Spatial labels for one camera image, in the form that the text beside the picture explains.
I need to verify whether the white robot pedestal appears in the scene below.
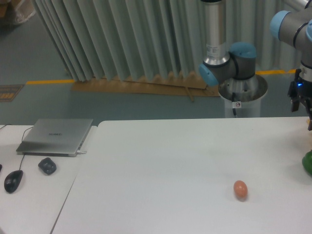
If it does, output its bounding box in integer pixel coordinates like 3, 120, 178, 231
223, 99, 261, 118

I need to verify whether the green bell pepper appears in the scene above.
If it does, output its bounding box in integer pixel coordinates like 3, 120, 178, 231
302, 151, 312, 175

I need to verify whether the black pedestal cable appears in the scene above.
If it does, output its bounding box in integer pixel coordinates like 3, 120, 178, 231
231, 92, 238, 118

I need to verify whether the flat brown cardboard sheet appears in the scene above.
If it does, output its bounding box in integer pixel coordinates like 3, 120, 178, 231
71, 71, 219, 101

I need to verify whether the black computer mouse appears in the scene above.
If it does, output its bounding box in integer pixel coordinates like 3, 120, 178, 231
4, 170, 23, 194

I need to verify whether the white usb plug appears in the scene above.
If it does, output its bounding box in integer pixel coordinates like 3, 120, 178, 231
77, 150, 87, 155

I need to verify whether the small black controller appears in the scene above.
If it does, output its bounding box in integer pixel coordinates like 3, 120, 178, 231
38, 157, 57, 176

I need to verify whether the silver closed laptop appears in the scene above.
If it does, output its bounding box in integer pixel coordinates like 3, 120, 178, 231
16, 118, 93, 156

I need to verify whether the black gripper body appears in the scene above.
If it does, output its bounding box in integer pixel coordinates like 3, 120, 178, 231
288, 69, 312, 102

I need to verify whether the brown egg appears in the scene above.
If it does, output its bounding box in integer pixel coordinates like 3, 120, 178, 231
233, 180, 248, 201

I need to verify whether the black mouse cable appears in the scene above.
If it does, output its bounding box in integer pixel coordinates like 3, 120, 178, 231
0, 123, 34, 172

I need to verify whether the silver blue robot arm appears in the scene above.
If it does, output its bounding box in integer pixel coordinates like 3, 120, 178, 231
198, 0, 312, 117

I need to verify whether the grey pleated curtain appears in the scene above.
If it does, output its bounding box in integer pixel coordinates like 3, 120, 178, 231
32, 0, 301, 81

